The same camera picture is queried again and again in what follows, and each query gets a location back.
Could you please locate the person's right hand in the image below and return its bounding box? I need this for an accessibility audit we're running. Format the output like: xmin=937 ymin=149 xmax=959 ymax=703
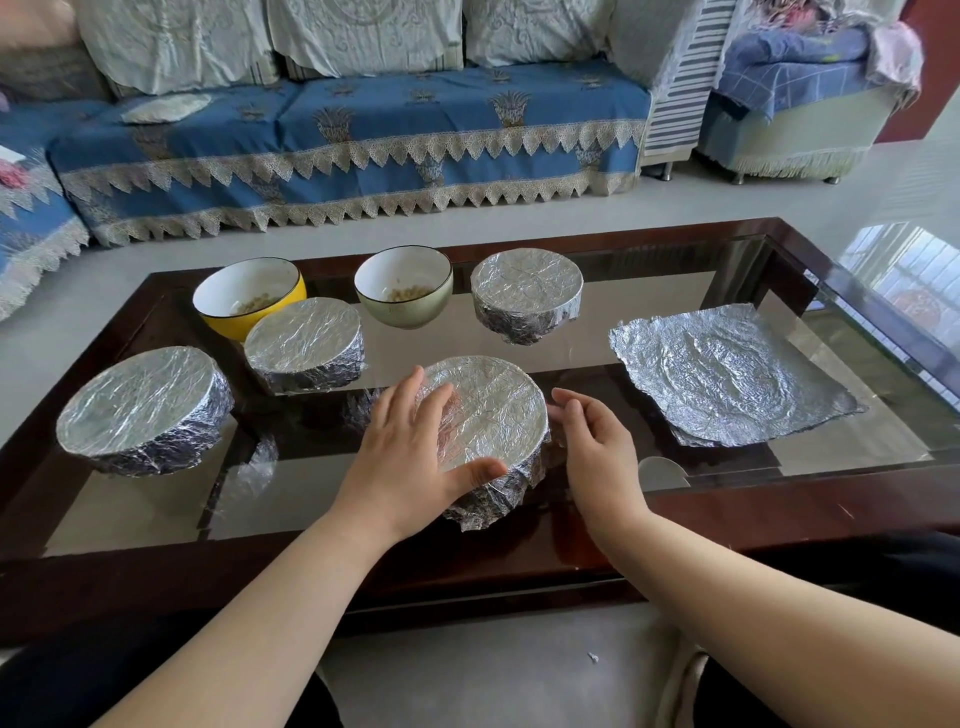
xmin=549 ymin=387 xmax=654 ymax=538

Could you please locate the person's left hand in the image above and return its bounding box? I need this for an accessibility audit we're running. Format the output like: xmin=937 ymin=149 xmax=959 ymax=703
xmin=330 ymin=366 xmax=510 ymax=546

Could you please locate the wide foil-covered bowl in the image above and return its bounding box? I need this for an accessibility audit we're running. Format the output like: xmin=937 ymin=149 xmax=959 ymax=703
xmin=414 ymin=355 xmax=553 ymax=534

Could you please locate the person's right forearm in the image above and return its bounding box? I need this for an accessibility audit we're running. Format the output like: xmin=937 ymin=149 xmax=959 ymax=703
xmin=592 ymin=511 xmax=960 ymax=728

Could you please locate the person's left forearm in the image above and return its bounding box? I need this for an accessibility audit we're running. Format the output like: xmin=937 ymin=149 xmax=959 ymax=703
xmin=93 ymin=510 xmax=402 ymax=728

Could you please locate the pale green bowl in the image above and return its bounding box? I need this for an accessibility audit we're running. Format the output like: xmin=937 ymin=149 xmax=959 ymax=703
xmin=354 ymin=245 xmax=455 ymax=331

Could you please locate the small foil-covered bowl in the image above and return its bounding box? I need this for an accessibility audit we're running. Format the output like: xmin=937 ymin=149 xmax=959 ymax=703
xmin=243 ymin=297 xmax=367 ymax=396

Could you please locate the glass-topped dark wooden coffee table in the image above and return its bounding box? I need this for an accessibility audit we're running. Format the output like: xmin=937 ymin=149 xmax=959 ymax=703
xmin=0 ymin=217 xmax=960 ymax=646

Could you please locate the tall foil-covered bowl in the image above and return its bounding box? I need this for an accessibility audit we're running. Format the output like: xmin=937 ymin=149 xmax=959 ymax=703
xmin=470 ymin=248 xmax=585 ymax=347

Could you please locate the crumpled aluminium foil sheet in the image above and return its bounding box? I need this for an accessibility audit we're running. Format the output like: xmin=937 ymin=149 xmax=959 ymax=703
xmin=608 ymin=303 xmax=869 ymax=450

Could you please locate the yellow bowl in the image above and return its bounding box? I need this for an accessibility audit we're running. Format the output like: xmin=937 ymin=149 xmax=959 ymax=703
xmin=192 ymin=257 xmax=309 ymax=344

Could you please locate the sofa with blue lace-trimmed cover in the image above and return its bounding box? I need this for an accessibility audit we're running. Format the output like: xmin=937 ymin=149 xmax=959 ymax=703
xmin=0 ymin=0 xmax=740 ymax=324

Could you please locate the large foil-covered bowl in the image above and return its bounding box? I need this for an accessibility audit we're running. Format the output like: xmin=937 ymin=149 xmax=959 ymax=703
xmin=56 ymin=345 xmax=236 ymax=479

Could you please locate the white stool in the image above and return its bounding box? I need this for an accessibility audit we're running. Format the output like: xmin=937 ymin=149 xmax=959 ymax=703
xmin=660 ymin=643 xmax=712 ymax=728

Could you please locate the striped sofa armrest cover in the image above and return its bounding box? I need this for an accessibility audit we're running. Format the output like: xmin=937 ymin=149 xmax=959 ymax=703
xmin=607 ymin=0 xmax=741 ymax=160

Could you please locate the white lace sofa back cover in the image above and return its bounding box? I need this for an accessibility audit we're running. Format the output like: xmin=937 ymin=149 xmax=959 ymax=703
xmin=71 ymin=0 xmax=283 ymax=96
xmin=462 ymin=0 xmax=618 ymax=69
xmin=266 ymin=0 xmax=467 ymax=80

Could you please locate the beige fringed armchair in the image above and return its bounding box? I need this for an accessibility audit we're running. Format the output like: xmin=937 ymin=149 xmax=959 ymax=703
xmin=696 ymin=0 xmax=925 ymax=186

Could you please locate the white paper sheet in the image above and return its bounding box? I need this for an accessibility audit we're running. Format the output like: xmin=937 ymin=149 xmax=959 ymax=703
xmin=120 ymin=93 xmax=214 ymax=126

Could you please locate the blue plaid blanket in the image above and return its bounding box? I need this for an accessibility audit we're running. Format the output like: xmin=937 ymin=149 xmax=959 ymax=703
xmin=714 ymin=26 xmax=877 ymax=123

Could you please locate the pink cloth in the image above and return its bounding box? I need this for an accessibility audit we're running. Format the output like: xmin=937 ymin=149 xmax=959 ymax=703
xmin=864 ymin=20 xmax=924 ymax=93

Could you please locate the dark red wooden door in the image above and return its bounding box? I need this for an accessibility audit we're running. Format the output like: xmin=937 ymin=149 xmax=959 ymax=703
xmin=876 ymin=0 xmax=960 ymax=145

